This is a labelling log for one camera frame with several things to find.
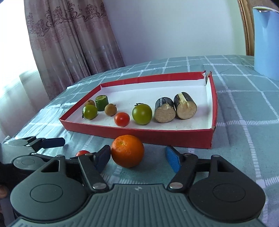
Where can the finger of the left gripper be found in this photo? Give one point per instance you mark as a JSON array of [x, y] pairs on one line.
[[63, 158], [38, 143]]

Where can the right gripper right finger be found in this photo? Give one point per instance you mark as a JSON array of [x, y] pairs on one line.
[[214, 187]]

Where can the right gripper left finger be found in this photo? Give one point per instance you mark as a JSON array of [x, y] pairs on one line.
[[58, 189]]

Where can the red cherry tomato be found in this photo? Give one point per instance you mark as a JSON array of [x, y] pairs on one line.
[[82, 152], [122, 119]]

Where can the small green tomato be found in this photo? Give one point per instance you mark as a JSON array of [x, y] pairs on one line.
[[89, 112]]

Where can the orange mandarin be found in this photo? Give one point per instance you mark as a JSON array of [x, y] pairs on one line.
[[127, 151]]

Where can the brown longan fruit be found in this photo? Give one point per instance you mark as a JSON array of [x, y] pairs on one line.
[[89, 102], [110, 109]]

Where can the green cucumber piece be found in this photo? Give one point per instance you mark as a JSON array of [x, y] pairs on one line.
[[101, 102]]

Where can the large green tomato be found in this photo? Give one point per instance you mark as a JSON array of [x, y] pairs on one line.
[[142, 113]]

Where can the dark sugarcane piece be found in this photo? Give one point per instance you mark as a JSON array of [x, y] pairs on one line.
[[185, 106], [164, 110]]

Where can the red shallow cardboard box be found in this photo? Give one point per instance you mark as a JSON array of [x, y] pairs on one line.
[[196, 132]]

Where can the checked teal tablecloth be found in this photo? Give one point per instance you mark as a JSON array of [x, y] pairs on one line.
[[247, 120]]

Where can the pink patterned curtain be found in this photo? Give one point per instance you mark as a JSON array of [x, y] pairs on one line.
[[70, 40]]

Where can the light blue kettle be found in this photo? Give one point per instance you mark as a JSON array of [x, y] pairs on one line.
[[266, 41]]

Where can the gold framed headboard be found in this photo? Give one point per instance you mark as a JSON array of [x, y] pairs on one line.
[[245, 7]]

